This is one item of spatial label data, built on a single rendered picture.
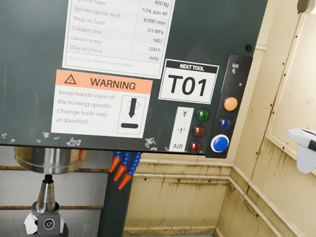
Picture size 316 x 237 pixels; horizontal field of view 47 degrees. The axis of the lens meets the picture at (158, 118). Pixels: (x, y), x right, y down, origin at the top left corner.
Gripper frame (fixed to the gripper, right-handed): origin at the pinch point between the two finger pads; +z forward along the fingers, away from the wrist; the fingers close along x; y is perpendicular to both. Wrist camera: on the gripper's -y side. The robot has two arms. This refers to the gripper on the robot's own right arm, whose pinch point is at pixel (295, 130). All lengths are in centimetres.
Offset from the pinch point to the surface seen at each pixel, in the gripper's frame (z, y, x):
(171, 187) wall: 84, 80, 85
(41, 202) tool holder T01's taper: 45, 34, -17
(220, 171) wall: 70, 69, 108
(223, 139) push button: 12.3, 6.7, -0.1
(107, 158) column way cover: 71, 44, 25
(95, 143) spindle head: 24.7, 9.3, -19.9
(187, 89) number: 17.3, -1.8, -7.4
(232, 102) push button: 12.3, -0.5, -0.1
